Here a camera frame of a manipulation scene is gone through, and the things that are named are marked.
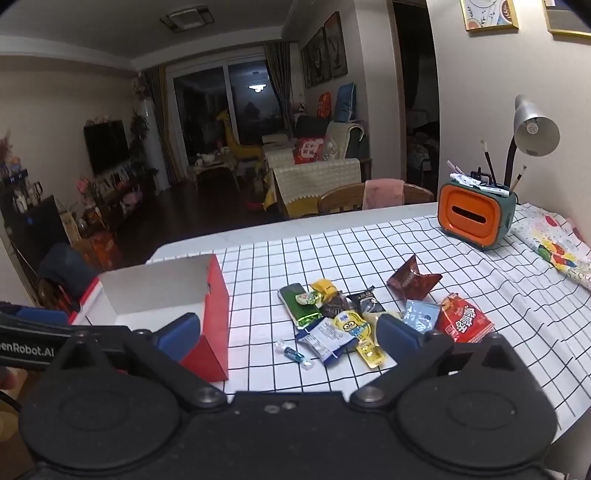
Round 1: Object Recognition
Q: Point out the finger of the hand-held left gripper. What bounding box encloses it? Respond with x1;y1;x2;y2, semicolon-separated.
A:
0;302;70;326

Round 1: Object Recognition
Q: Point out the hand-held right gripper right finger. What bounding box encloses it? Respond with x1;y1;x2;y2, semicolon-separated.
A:
349;314;537;411

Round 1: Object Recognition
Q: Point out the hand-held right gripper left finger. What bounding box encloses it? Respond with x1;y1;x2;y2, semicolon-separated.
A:
45;314;228;411

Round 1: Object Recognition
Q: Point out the pale yellow snack packet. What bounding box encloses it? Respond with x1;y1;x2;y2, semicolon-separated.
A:
362;310;402;326

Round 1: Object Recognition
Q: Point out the light blue snack packet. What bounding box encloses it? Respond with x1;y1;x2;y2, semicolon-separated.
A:
403;299;441;334

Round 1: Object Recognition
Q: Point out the black snack packet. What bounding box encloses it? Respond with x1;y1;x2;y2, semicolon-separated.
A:
347;287;387;317

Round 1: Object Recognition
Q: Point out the yellow cartoon snack packet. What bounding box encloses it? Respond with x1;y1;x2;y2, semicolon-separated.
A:
333;310;387;369

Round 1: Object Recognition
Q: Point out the red and white cardboard box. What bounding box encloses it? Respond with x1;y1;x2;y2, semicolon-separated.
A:
69;254;230;382

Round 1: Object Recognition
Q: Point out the maroon foil snack packet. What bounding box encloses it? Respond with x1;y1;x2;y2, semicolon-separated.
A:
387;255;443;301

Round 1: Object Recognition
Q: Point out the red snack packet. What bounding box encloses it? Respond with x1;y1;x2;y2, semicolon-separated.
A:
434;293;496;344

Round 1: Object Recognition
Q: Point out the dark brown snack packet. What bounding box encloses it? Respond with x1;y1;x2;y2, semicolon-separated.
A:
321;293;354;319

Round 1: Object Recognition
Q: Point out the white and blue snack packet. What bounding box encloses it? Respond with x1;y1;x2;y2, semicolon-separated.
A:
295;318;359;367

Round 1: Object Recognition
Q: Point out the yellow candy packet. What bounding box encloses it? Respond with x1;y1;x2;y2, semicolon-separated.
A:
309;279;341;302

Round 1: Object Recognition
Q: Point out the small blue candy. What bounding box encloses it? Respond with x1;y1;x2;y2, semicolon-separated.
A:
274;340;315;369

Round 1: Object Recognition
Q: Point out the green bar snack packet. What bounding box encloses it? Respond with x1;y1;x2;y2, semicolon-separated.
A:
278;284;324;329

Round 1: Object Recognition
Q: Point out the dark blue garment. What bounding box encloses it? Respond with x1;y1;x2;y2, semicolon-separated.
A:
39;242;100;306

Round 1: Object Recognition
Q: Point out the black cabinet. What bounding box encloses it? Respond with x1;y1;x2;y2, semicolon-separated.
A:
0;194;70;280

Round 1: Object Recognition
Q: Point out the stack of orange cartons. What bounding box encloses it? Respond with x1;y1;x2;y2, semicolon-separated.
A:
69;231;122;273

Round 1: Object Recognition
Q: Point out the brown paper bag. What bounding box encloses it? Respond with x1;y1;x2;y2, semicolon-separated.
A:
60;210;82;244

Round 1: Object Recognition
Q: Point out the orange and green pen holder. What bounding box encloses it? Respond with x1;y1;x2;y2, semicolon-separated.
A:
438;173;518;251

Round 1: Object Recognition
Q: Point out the low television cabinet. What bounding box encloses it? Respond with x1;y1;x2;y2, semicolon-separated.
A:
81;164;158;230

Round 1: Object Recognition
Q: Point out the pink towel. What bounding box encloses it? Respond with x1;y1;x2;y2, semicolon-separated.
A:
361;179;406;210

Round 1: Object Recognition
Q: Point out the wooden chair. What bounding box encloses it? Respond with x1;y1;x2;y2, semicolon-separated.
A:
318;181;435;217

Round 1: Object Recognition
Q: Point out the coffee table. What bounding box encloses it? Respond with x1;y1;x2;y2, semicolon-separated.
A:
187;154;241;190

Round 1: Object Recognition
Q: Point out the cream and yellow armchair cover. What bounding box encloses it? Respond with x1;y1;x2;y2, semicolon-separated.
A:
272;158;361;219

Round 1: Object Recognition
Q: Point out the black television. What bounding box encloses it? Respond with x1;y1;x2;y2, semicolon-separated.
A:
84;120;130;175

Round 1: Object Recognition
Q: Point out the colourful printed cloth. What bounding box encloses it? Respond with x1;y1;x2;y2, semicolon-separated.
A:
510;205;591;291

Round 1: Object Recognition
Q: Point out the green potted plant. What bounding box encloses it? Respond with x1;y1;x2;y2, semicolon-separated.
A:
129;108;151;176

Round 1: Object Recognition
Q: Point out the white standing air conditioner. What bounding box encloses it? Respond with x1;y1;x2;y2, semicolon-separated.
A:
139;98;171;185

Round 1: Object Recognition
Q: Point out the yellow giraffe toy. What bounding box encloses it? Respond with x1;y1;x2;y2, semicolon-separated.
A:
215;108;264;163

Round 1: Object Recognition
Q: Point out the red printed cushion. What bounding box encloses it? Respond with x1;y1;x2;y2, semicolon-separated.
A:
294;136;331;165

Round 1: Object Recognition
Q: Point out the patterned window curtain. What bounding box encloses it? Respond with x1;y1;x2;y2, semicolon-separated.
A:
264;41;297;140
147;67;184;185

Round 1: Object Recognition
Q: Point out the blue pillow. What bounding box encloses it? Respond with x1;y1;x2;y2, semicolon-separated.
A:
335;83;358;123

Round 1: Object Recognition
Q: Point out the silver desk lamp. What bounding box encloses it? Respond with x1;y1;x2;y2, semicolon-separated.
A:
503;95;561;191

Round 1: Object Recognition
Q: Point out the ceiling light fixture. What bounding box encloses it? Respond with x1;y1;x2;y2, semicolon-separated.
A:
160;4;214;32

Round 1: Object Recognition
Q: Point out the gold framed colourful picture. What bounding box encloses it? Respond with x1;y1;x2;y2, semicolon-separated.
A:
460;0;519;32

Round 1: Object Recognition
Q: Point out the gold framed grey picture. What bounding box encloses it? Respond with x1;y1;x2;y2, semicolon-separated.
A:
542;0;591;38

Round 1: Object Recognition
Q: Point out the long dark-handled brush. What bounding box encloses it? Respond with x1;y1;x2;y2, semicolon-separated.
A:
480;141;498;185

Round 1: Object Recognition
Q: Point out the dark framed wall picture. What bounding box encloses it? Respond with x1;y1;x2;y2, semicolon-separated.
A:
300;44;314;88
323;11;348;79
307;28;332;86

